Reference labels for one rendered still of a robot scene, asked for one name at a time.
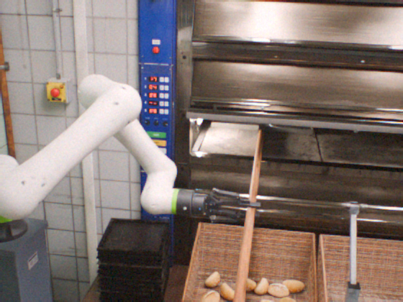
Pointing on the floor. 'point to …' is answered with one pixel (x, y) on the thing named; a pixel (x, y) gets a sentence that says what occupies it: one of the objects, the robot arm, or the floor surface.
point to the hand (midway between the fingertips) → (250, 208)
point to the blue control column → (159, 26)
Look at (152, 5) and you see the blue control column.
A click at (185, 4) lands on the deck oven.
